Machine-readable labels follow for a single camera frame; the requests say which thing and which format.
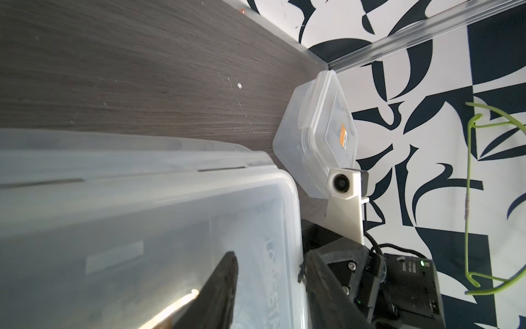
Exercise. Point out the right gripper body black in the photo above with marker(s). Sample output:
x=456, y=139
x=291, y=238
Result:
x=356, y=268

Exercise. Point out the aluminium frame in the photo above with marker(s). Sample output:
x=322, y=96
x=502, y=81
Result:
x=412, y=28

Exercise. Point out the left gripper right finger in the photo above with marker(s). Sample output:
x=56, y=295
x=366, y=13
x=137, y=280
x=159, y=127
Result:
x=328, y=305

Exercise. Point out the clear rectangular lunch box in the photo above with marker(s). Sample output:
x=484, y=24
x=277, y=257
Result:
x=120, y=231
x=317, y=133

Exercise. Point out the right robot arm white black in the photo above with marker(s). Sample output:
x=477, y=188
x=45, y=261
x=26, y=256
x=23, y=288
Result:
x=409, y=293

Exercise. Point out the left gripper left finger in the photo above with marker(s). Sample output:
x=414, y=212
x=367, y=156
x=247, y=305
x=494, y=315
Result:
x=215, y=296

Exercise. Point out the green clothes hanger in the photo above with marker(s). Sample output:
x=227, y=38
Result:
x=494, y=224

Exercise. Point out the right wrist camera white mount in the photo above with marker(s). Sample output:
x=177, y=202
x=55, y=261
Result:
x=345, y=207

